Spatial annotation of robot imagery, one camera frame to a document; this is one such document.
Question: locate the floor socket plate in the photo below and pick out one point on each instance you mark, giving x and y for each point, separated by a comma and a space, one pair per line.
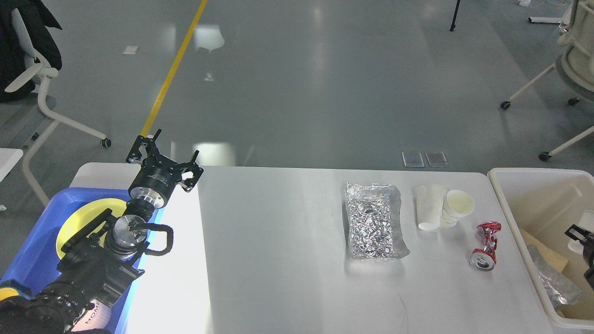
436, 159
413, 159

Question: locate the white office chair right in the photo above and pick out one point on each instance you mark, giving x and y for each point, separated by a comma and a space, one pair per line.
576, 65

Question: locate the white chair leg with caster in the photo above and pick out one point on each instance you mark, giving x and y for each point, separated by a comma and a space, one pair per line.
545, 156

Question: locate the white paper cup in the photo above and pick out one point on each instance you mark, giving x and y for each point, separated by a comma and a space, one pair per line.
587, 223
457, 204
429, 202

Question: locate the blue plastic tray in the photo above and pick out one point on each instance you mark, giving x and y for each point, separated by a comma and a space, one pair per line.
35, 266

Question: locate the white office chair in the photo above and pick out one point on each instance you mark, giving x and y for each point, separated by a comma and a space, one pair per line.
576, 65
40, 71

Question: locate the pink mug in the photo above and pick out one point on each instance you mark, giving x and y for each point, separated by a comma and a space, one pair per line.
97, 317

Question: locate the floor socket plate right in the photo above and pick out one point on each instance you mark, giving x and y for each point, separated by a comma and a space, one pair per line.
436, 159

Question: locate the beige plastic bin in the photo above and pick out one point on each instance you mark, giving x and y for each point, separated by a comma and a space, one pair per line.
541, 199

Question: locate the floor socket plate left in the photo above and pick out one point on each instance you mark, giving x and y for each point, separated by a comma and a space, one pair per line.
413, 159

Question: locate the white side table corner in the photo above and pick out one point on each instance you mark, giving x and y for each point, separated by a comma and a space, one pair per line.
9, 157

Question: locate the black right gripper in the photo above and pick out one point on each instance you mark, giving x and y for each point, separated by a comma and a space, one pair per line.
585, 238

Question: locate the silver foil bag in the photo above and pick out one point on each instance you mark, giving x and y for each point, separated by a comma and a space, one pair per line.
373, 213

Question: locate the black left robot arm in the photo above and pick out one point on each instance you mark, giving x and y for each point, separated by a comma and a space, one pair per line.
98, 262

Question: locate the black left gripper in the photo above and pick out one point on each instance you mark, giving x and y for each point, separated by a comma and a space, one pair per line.
157, 178

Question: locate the black tripod leg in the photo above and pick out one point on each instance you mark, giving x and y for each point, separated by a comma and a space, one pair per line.
455, 16

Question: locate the white office chair left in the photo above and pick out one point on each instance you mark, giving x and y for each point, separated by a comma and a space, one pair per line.
40, 71

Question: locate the crushed red can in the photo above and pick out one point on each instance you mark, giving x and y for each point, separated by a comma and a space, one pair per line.
484, 258

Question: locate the yellow plate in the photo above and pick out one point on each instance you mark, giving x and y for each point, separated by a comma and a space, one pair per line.
82, 216

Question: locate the brown paper bag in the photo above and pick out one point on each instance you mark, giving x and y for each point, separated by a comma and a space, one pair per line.
555, 251

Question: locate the blue mug yellow inside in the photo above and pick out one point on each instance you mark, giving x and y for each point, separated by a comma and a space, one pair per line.
13, 287

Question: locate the clear plastic bag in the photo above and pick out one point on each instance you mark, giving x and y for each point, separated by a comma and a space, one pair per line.
560, 290

